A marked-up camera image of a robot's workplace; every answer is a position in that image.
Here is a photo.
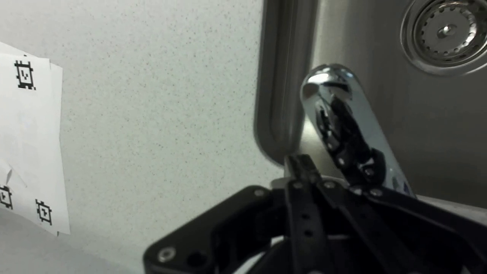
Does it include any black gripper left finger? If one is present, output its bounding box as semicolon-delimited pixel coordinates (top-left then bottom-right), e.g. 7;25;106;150
141;153;352;274

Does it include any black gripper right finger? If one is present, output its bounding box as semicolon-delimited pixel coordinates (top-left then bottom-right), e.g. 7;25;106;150
322;180;487;274

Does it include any chrome sink faucet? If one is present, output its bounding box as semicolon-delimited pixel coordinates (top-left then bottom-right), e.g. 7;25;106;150
298;62;415;199

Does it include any stainless steel sink basin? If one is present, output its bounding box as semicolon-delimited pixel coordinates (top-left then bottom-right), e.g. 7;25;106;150
252;0;487;209

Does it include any round metal sink drain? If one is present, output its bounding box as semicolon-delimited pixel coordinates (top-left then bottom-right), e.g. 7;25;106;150
398;0;487;78

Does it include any white paper with black markers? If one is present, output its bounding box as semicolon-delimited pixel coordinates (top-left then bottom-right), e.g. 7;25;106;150
0;39;71;237

